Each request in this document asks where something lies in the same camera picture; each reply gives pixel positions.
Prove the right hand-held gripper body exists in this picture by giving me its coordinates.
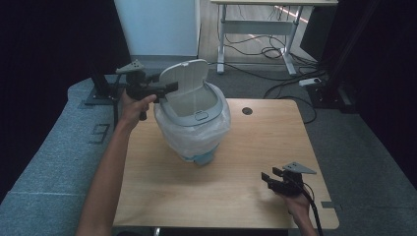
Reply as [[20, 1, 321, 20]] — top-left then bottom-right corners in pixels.
[[274, 161, 318, 198]]

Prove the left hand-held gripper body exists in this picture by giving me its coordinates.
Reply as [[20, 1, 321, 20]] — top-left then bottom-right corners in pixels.
[[115, 59, 160, 122]]

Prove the grey lidded trash can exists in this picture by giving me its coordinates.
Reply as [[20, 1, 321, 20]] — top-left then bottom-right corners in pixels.
[[153, 58, 232, 166]]

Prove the person's left hand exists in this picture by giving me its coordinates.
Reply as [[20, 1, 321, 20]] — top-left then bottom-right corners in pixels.
[[118, 90, 157, 131]]

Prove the person's right hand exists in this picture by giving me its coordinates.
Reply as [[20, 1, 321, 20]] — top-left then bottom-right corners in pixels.
[[278, 192, 313, 224]]

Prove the clear plastic bin liner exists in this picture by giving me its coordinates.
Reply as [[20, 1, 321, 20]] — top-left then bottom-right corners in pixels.
[[153, 88, 232, 162]]

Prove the dark floor socket plate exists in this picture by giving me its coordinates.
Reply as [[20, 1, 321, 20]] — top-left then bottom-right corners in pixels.
[[88, 123, 111, 146]]

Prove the black curtain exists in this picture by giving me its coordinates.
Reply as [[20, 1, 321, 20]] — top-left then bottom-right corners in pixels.
[[299, 0, 417, 181], [0, 0, 135, 201]]

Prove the white power strip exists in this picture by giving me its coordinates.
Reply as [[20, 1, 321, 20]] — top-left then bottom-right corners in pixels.
[[298, 77, 323, 88]]

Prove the right hand-held gripper cable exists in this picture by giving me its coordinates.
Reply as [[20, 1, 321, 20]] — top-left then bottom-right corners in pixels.
[[288, 176, 326, 236]]

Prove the black stand with base plate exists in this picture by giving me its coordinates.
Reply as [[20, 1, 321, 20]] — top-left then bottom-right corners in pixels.
[[84, 63, 129, 107], [307, 0, 382, 114]]

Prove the black floor cable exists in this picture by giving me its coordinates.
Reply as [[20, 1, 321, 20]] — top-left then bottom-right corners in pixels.
[[263, 78, 319, 126], [208, 61, 326, 83]]

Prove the tangle of black cables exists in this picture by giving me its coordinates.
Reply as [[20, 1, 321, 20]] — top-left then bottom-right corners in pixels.
[[224, 32, 318, 68]]

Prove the white metal frame desk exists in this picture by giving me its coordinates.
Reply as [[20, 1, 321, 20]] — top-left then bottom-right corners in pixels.
[[209, 0, 339, 77]]

